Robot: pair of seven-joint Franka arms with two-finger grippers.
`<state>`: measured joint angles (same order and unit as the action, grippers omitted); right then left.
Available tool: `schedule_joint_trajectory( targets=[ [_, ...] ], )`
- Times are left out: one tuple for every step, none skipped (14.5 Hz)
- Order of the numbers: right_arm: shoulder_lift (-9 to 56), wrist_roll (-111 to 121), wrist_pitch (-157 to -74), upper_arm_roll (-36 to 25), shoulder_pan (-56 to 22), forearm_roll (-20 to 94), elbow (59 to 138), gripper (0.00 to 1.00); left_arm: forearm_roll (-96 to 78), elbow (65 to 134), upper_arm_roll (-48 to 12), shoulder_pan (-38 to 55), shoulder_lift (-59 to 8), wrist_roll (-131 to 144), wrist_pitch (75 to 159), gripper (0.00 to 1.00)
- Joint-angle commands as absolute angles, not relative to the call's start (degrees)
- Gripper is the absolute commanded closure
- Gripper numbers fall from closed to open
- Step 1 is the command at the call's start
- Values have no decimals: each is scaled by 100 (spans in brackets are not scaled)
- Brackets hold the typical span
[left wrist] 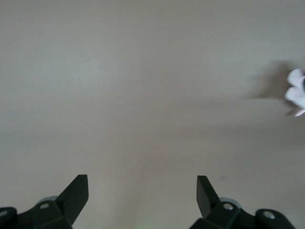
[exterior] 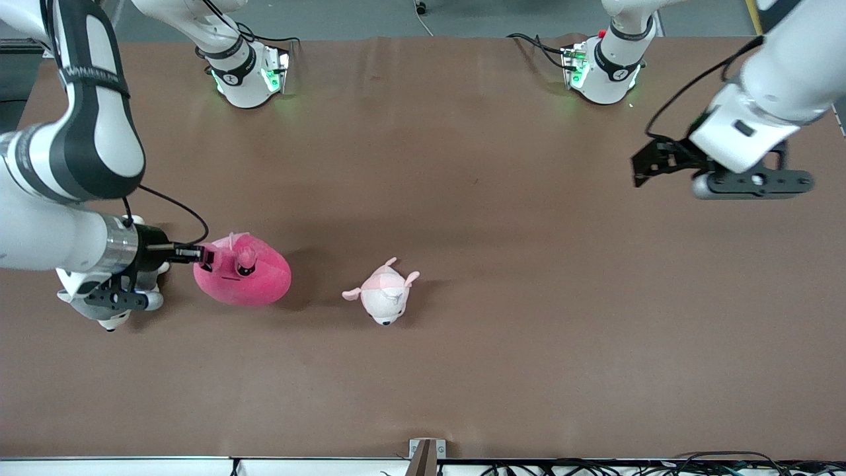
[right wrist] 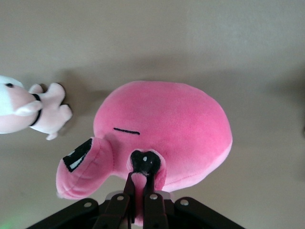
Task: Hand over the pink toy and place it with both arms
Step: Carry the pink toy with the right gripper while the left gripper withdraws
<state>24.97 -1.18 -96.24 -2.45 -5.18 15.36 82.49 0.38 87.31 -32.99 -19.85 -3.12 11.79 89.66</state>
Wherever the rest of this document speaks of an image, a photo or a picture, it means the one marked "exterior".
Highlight pink round plush toy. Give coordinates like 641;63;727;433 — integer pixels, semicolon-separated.
193;231;292;307

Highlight grey white husky plush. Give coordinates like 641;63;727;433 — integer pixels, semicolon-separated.
56;215;166;332

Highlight white pink plush dog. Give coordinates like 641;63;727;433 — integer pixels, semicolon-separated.
342;257;421;326

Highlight white panel along table edge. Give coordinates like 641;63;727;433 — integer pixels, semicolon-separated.
0;456;846;476

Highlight large table cover sheet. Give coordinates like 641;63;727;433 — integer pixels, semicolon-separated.
0;33;846;461

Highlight black arm base cable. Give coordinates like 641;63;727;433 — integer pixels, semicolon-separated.
205;0;296;46
507;32;569;70

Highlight dark camera mount pole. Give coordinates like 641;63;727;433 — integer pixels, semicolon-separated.
404;440;438;476

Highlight black cable bundle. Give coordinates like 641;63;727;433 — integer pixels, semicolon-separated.
476;452;846;476

